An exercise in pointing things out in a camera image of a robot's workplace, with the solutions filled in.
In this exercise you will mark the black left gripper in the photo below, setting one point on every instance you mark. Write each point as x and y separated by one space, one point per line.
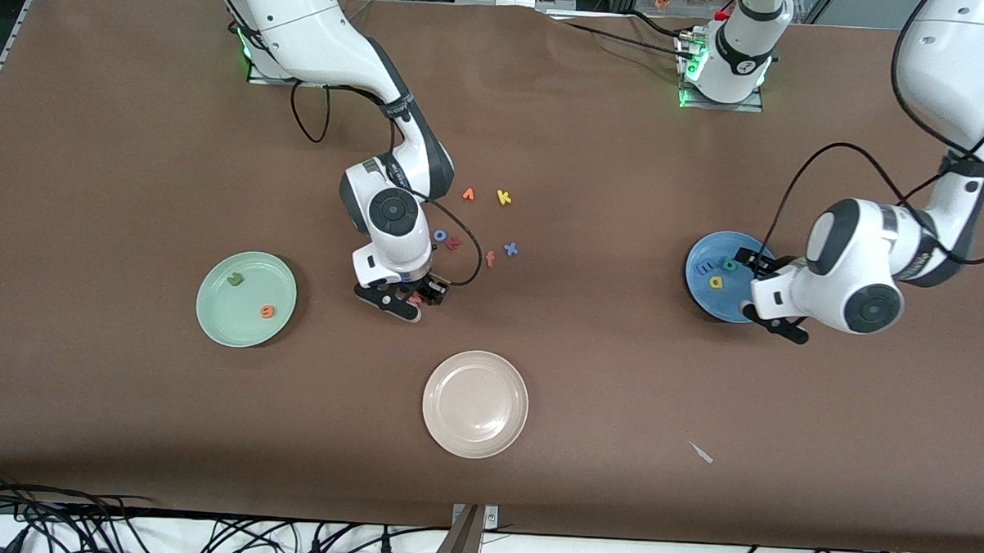
762 262

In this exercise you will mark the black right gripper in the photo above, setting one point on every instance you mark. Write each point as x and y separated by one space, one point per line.
423 284

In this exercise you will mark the pink foam letter w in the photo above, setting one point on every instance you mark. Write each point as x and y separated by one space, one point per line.
416 301

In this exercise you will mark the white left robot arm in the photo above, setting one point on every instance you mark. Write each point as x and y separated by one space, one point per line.
860 273

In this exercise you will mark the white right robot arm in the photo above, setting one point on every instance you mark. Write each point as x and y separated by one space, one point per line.
392 216

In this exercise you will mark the blue plate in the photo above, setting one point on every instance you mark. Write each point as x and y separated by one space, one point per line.
704 302

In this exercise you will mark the beige plate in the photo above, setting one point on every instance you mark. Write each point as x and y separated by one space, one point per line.
475 404

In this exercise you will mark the brown table cover sheet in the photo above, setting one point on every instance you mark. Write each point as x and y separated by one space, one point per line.
497 129

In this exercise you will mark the small white paper scrap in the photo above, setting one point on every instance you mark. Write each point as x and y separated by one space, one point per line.
701 452

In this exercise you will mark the green plate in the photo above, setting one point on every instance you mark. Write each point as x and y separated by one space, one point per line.
229 316

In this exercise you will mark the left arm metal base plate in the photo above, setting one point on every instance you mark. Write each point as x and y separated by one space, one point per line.
752 106

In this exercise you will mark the grey metal bracket post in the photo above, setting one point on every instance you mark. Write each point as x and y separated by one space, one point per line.
466 537

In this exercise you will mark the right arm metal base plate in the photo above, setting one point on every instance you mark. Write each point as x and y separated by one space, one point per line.
262 76

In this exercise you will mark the aluminium side rail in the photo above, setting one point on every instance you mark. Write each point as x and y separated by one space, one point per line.
4 55

